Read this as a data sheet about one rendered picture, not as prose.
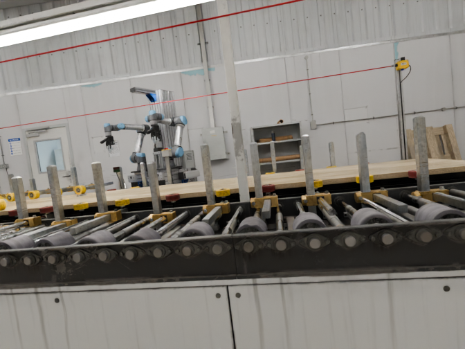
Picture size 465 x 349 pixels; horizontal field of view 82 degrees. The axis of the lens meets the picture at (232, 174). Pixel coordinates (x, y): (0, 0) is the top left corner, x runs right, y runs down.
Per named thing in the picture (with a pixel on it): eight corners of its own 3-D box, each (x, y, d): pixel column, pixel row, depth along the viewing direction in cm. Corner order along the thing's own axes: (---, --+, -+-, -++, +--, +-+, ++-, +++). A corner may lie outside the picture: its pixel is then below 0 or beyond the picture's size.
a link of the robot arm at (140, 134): (133, 160, 353) (142, 122, 366) (127, 162, 363) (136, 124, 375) (141, 163, 362) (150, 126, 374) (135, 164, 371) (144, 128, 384)
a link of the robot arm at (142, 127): (153, 131, 366) (119, 130, 329) (149, 133, 373) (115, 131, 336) (153, 123, 366) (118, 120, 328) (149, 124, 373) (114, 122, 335)
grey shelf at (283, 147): (258, 208, 530) (249, 129, 519) (304, 203, 525) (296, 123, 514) (259, 213, 486) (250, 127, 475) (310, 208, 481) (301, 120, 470)
